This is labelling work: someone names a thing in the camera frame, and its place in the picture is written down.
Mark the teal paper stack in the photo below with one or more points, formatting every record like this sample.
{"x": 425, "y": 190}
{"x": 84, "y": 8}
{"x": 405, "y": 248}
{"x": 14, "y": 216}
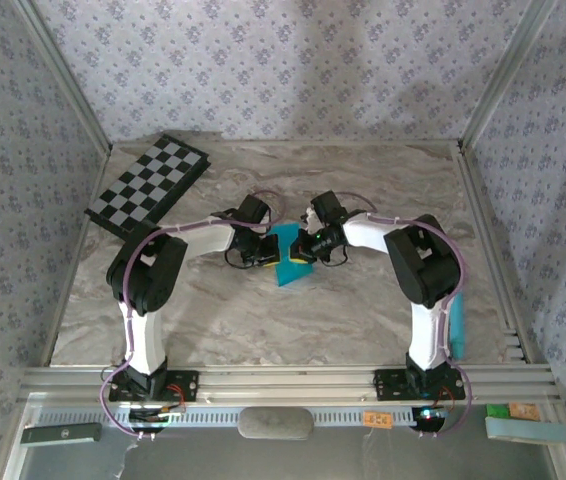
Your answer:
{"x": 458, "y": 325}

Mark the aluminium frame rail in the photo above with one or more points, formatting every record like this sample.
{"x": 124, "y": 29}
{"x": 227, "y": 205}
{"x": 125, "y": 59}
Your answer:
{"x": 283, "y": 382}

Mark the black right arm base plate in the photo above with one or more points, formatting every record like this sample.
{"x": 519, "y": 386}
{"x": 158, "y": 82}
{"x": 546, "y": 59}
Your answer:
{"x": 388, "y": 385}

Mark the grey oval pad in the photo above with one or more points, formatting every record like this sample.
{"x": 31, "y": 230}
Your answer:
{"x": 275, "y": 424}

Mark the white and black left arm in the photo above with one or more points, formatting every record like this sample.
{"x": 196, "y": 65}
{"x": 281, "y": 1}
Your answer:
{"x": 145, "y": 330}

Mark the aluminium side rail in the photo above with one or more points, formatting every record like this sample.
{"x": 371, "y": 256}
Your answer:
{"x": 493, "y": 250}

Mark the blue-grey flat box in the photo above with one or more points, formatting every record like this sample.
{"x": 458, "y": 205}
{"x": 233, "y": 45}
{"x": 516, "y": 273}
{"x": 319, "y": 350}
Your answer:
{"x": 528, "y": 430}

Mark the black and grey chessboard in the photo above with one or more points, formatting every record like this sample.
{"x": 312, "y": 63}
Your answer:
{"x": 148, "y": 180}

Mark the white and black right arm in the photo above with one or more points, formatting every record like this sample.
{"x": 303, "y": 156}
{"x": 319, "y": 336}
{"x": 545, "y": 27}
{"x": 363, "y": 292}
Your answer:
{"x": 425, "y": 330}

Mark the green card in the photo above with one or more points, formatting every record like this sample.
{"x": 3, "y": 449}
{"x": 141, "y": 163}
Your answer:
{"x": 497, "y": 410}

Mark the orange label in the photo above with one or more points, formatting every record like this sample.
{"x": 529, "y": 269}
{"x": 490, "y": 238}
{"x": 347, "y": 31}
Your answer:
{"x": 378, "y": 420}

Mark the black flat bar device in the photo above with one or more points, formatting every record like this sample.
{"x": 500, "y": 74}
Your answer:
{"x": 60, "y": 433}

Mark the orange card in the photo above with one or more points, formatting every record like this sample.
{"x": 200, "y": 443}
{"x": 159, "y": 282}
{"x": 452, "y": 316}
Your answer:
{"x": 524, "y": 411}

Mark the aluminium frame post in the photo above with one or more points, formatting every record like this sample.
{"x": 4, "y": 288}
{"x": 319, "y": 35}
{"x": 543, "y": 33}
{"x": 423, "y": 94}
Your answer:
{"x": 65, "y": 75}
{"x": 505, "y": 75}

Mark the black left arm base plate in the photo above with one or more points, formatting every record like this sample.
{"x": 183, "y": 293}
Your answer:
{"x": 185, "y": 385}

